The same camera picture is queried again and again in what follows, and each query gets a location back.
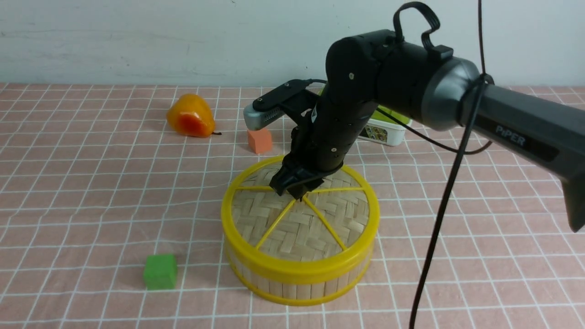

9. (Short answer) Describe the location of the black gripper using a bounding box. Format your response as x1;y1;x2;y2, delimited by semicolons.
269;94;376;201

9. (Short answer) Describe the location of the woven bamboo steamer lid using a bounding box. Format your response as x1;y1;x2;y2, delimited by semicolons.
221;157;380;285

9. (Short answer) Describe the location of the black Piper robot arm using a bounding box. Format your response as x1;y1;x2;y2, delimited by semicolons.
271;30;585;232

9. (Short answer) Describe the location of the bamboo steamer basket yellow rim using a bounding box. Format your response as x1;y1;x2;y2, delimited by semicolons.
224;241;374;307

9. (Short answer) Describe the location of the green lid white storage box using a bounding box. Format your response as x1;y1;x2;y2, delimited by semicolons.
358;106;412;147

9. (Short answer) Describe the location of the orange foam cube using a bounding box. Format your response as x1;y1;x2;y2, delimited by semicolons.
247;128;272;154

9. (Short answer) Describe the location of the orange yellow toy pear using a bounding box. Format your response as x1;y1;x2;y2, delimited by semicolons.
166;94;222;138

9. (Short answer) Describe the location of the green foam cube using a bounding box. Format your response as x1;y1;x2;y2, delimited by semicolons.
143;254;178;290

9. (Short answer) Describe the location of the pink grid tablecloth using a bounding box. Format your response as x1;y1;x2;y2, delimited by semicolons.
0;84;584;329

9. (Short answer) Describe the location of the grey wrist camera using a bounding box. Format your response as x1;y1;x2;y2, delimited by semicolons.
243;79;326;131

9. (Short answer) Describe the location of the black cable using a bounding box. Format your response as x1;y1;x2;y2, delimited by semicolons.
393;0;495;329

